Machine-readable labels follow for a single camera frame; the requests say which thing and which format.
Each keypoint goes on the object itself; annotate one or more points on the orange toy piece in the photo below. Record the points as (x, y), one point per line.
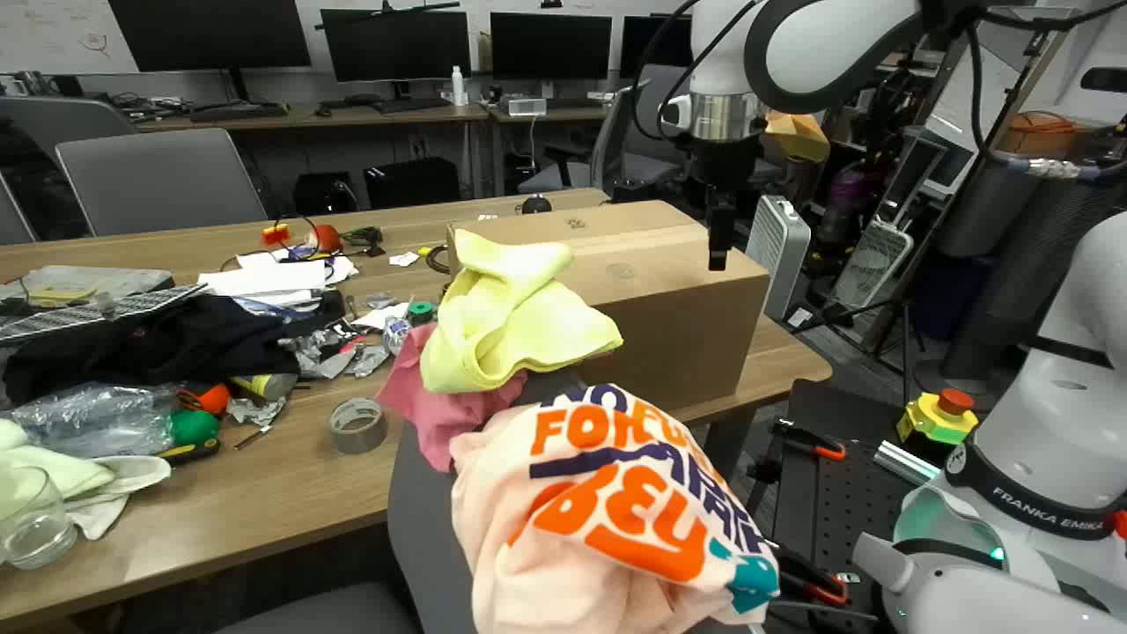
(212, 400)

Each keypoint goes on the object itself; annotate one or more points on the grey chair with backrest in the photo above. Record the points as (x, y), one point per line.
(418, 541)

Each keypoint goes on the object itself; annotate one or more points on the green bottle cap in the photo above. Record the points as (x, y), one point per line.
(420, 310)

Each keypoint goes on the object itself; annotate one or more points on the crumpled silver wrapper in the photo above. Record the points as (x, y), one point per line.
(334, 354)

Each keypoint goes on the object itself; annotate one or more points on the peach t-shirt with orange print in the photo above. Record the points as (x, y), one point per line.
(585, 551)

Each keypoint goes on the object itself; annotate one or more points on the yellow red emergency stop button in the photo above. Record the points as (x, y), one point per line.
(937, 418)

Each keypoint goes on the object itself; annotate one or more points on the yellow towel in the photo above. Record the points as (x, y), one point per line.
(504, 318)

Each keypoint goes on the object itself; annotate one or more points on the clear glass cup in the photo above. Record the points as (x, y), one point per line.
(36, 529)

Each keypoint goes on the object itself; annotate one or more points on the pale green cloth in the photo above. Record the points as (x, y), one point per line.
(56, 475)

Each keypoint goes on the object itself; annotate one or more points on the grey trash bin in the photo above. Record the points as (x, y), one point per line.
(1007, 195)

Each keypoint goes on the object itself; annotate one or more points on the orange ball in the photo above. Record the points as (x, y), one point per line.
(324, 238)

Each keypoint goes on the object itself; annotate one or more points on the pink t-shirt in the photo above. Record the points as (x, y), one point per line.
(440, 418)

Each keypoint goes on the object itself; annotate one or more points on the grey tape roll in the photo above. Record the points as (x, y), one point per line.
(358, 422)

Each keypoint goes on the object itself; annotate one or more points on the white space heater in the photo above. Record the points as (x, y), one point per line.
(776, 252)

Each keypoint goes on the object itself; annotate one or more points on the black cloth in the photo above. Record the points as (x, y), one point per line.
(153, 340)

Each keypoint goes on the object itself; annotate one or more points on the black bag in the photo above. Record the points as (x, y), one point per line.
(408, 182)
(324, 195)

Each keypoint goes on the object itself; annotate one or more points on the black computer mouse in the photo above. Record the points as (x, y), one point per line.
(537, 204)

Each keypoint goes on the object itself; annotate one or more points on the dark grey office chair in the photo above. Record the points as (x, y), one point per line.
(56, 116)

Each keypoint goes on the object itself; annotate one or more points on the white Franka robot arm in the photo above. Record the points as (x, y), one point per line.
(823, 36)

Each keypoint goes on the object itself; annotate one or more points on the wooden table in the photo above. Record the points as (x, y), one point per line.
(292, 479)

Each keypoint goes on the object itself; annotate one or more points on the clear plastic bag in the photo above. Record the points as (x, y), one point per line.
(91, 418)

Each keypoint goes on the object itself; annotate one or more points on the tan wrist camera mount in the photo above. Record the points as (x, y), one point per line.
(798, 137)

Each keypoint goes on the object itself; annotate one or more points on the grey folded cloth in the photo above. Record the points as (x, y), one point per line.
(91, 283)

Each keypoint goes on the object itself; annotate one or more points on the wall whiteboard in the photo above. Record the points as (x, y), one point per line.
(56, 36)

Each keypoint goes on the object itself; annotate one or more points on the small red toy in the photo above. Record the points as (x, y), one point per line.
(276, 232)

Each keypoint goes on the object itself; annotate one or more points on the white boxy appliance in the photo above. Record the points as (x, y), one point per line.
(872, 265)

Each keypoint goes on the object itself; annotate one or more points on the large cardboard box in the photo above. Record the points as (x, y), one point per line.
(671, 292)

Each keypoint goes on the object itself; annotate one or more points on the black perforated mounting board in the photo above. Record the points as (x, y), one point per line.
(832, 504)

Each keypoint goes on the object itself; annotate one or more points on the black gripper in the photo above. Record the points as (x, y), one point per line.
(723, 178)

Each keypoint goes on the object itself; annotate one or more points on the white spray bottle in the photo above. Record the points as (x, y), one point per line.
(459, 88)

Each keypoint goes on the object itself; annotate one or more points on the green ball toy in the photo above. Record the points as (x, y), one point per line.
(196, 428)

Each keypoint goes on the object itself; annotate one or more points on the wooden computer desk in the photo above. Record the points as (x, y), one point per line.
(353, 116)

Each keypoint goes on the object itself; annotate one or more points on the white papers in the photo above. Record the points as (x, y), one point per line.
(276, 279)

